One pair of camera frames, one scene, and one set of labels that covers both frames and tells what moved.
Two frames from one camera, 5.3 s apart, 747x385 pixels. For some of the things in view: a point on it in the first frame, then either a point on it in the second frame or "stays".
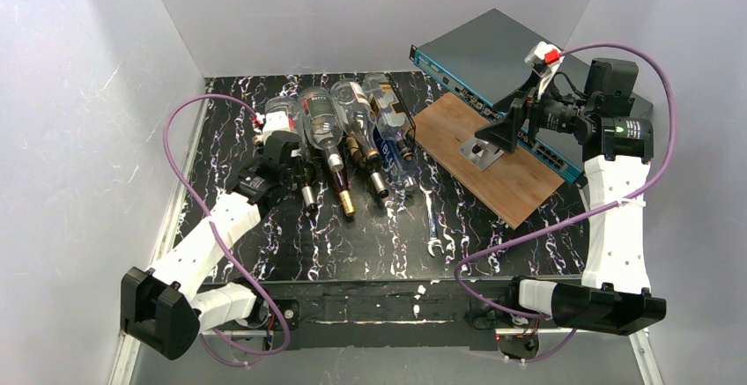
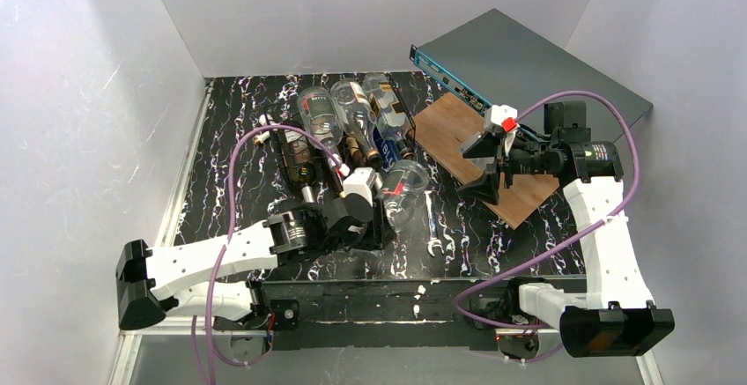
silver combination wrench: (434, 241) stays
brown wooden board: (513, 185) stays
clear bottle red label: (284, 114) → (404, 184)
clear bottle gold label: (390, 114) stays
